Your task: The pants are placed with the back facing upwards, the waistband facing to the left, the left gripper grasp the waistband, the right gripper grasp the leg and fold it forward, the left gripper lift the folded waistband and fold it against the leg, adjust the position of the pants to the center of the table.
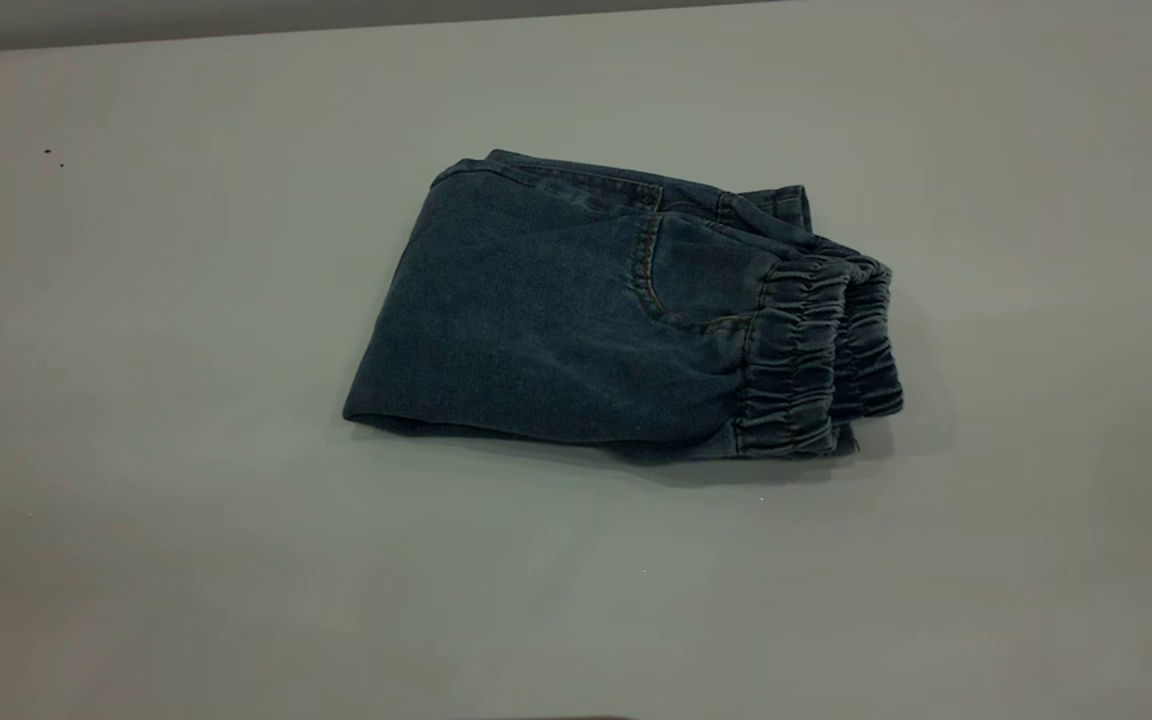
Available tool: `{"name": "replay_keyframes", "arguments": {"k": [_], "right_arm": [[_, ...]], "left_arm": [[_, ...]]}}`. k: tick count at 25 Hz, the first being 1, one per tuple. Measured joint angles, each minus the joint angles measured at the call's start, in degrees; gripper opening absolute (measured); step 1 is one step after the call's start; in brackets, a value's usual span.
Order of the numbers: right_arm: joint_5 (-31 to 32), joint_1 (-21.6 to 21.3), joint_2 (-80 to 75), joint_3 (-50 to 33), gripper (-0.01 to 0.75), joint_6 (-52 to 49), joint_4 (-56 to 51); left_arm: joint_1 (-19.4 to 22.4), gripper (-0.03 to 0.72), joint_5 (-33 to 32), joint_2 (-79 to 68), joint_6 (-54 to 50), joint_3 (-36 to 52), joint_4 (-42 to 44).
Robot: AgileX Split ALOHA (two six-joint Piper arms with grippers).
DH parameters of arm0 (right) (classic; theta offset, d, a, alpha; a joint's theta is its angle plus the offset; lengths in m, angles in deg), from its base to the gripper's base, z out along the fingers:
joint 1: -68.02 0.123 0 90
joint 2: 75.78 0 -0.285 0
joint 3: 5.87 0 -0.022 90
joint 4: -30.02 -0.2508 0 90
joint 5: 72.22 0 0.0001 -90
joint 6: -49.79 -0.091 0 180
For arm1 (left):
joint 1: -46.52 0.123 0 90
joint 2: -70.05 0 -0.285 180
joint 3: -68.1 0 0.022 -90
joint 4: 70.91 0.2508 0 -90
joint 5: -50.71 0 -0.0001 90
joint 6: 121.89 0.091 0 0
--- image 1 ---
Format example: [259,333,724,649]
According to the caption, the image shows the blue denim shorts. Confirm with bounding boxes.
[341,148,905,463]

